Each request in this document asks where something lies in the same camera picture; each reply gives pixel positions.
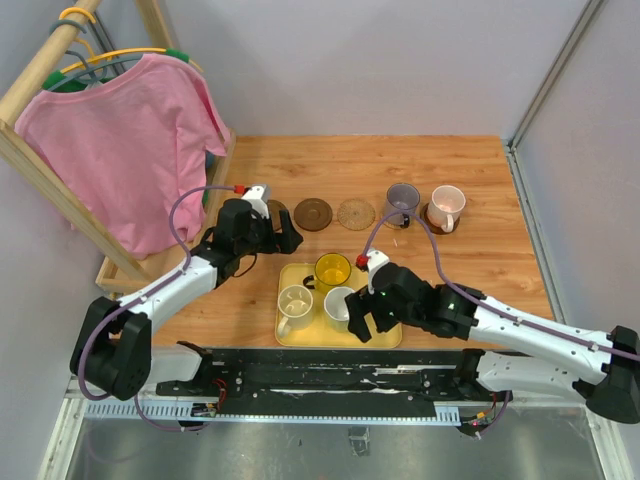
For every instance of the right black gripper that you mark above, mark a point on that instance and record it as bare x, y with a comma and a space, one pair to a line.
360, 303

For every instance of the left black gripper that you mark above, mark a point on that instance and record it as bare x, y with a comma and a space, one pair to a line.
285, 243

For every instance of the white mug green handle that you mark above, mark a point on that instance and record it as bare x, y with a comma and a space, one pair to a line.
336, 310

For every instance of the brown wooden coaster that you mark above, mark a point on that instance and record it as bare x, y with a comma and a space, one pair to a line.
434, 228
275, 207
313, 214

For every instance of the yellow transparent cup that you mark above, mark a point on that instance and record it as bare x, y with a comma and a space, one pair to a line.
330, 271

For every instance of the small woven rattan coaster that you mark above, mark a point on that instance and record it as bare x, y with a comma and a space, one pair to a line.
399, 221

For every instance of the large woven rattan coaster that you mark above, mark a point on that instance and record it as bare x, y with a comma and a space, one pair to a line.
356, 214

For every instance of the purple translucent mug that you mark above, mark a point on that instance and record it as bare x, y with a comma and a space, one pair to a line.
401, 197

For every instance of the pink translucent cup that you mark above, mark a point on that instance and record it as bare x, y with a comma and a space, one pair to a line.
445, 207

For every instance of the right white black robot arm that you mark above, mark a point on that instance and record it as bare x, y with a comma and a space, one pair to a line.
599, 368

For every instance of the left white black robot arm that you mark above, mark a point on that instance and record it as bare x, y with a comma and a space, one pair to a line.
114, 355

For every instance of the yellow plastic tray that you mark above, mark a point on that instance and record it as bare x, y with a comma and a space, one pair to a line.
319, 334

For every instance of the cream mug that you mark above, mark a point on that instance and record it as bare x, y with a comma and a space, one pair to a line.
295, 306

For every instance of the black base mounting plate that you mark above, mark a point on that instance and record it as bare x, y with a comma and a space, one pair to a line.
335, 383

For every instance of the pink t-shirt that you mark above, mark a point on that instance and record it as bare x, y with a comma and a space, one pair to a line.
133, 149

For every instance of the yellow green hanger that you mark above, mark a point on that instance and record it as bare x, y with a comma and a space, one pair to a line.
157, 28

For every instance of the grey teal hanger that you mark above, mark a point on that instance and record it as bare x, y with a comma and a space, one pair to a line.
91, 72

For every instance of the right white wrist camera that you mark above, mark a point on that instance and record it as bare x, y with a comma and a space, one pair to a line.
371, 262

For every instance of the aluminium frame rail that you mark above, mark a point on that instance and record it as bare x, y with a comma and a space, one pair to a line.
585, 20

